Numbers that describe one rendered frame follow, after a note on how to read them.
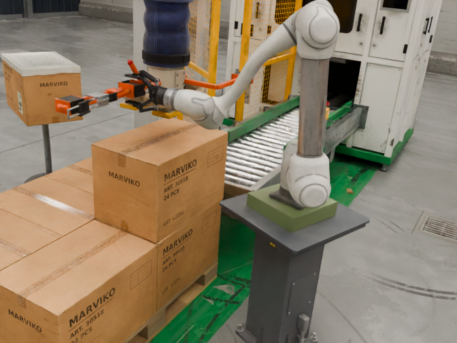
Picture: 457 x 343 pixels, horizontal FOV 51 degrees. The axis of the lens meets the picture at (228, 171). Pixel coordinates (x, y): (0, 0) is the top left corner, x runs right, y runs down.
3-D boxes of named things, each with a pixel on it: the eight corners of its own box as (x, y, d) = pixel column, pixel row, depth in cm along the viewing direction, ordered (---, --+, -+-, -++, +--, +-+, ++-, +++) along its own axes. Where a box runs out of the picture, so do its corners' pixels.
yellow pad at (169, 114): (192, 100, 247) (192, 90, 245) (208, 104, 243) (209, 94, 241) (151, 115, 219) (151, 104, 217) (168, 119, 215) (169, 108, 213)
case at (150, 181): (167, 180, 290) (168, 116, 274) (223, 199, 272) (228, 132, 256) (94, 218, 242) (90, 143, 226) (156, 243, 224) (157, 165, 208)
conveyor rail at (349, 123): (353, 125, 468) (357, 107, 461) (359, 126, 466) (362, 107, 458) (243, 218, 281) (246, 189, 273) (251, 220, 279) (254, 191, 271)
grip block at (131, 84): (129, 91, 216) (129, 78, 214) (147, 95, 212) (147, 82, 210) (117, 94, 209) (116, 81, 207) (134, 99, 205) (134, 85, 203)
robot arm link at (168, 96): (172, 113, 196) (160, 110, 198) (185, 108, 203) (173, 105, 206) (173, 91, 192) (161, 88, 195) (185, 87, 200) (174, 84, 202)
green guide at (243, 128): (297, 99, 489) (298, 90, 485) (307, 101, 484) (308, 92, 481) (217, 139, 359) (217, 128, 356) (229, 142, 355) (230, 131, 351)
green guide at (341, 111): (348, 109, 466) (349, 100, 462) (358, 111, 461) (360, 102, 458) (282, 156, 336) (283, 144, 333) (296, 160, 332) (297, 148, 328)
